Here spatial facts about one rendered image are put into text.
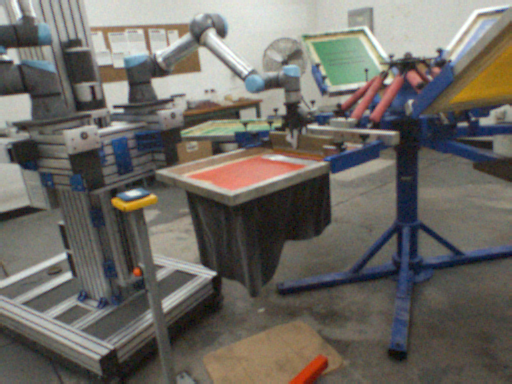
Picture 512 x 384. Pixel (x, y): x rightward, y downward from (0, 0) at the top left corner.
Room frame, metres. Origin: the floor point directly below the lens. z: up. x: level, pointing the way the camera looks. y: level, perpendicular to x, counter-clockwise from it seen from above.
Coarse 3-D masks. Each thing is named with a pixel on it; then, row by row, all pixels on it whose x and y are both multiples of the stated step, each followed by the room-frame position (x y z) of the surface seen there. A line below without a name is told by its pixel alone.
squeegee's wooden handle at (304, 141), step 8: (272, 136) 2.04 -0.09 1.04; (280, 136) 1.99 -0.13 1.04; (304, 136) 1.86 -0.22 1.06; (312, 136) 1.83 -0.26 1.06; (320, 136) 1.80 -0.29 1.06; (272, 144) 2.05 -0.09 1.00; (280, 144) 2.00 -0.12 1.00; (288, 144) 1.95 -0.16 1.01; (304, 144) 1.86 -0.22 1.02; (312, 144) 1.82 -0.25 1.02; (320, 144) 1.78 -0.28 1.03; (328, 144) 1.75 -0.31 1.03
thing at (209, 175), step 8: (272, 152) 2.07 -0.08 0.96; (280, 152) 2.04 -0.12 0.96; (248, 160) 1.95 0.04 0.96; (256, 160) 1.93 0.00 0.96; (264, 160) 1.91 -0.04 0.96; (272, 160) 1.89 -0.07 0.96; (216, 168) 1.86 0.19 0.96; (224, 168) 1.85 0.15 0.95; (192, 176) 1.76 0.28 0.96; (200, 176) 1.75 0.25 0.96; (208, 176) 1.73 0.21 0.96; (216, 176) 1.72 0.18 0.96; (224, 176) 1.70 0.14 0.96
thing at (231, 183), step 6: (306, 156) 1.90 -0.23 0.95; (282, 162) 1.83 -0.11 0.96; (288, 162) 1.82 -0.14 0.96; (288, 168) 1.72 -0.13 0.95; (294, 168) 1.71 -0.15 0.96; (300, 168) 1.70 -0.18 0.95; (282, 174) 1.63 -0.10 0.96; (222, 180) 1.65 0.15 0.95; (228, 180) 1.63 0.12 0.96; (234, 180) 1.62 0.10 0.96; (240, 180) 1.61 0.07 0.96; (264, 180) 1.58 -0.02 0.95; (222, 186) 1.56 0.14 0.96; (228, 186) 1.55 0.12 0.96; (234, 186) 1.54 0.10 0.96; (240, 186) 1.53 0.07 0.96
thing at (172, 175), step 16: (352, 144) 1.88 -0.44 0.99; (208, 160) 1.91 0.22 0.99; (224, 160) 1.96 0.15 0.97; (160, 176) 1.74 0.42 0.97; (176, 176) 1.65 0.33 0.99; (288, 176) 1.48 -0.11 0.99; (304, 176) 1.52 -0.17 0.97; (192, 192) 1.53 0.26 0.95; (208, 192) 1.43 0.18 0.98; (224, 192) 1.36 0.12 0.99; (240, 192) 1.34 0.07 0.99; (256, 192) 1.38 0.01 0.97
